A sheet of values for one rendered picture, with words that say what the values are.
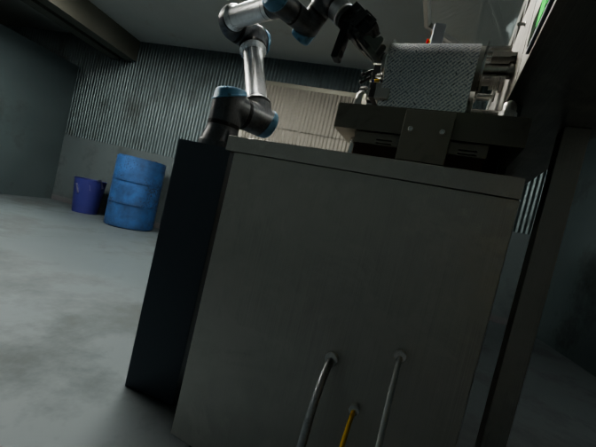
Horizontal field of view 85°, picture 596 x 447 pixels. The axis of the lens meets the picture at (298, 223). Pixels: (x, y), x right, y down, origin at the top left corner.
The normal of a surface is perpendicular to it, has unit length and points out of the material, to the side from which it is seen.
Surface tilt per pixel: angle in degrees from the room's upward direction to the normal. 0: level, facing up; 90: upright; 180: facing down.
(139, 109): 90
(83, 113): 90
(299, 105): 90
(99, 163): 90
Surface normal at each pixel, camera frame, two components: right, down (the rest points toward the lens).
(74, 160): -0.23, -0.02
